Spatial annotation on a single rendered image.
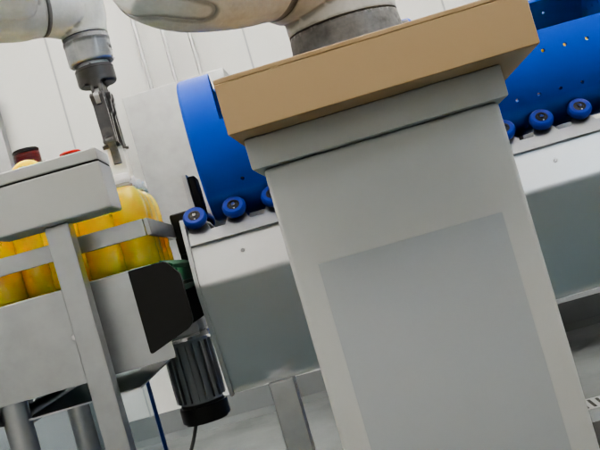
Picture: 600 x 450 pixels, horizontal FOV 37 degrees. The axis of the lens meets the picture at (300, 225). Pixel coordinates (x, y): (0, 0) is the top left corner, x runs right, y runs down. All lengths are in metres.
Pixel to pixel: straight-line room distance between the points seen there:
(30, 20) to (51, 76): 3.80
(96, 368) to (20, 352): 0.17
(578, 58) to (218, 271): 0.77
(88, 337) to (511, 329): 0.70
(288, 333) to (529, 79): 0.65
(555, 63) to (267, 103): 0.82
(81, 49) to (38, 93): 3.79
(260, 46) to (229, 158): 3.67
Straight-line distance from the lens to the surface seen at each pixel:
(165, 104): 5.08
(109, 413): 1.48
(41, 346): 1.58
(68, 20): 1.76
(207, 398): 2.03
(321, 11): 1.18
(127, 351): 1.55
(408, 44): 1.02
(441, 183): 1.08
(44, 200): 1.46
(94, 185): 1.44
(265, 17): 1.15
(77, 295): 1.47
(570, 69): 1.74
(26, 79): 5.58
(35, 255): 1.59
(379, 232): 1.07
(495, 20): 1.03
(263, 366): 1.68
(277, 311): 1.64
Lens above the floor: 0.85
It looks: 1 degrees up
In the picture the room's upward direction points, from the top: 16 degrees counter-clockwise
